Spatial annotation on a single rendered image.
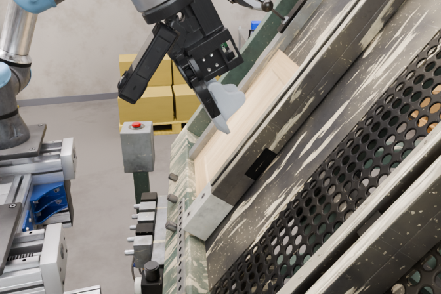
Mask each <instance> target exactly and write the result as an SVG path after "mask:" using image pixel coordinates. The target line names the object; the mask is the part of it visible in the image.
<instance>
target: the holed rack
mask: <svg viewBox="0 0 441 294"><path fill-rule="evenodd" d="M184 213H185V198H182V199H181V201H180V202H179V204H178V226H177V294H186V242H185V230H183V229H182V216H183V214H184Z"/></svg>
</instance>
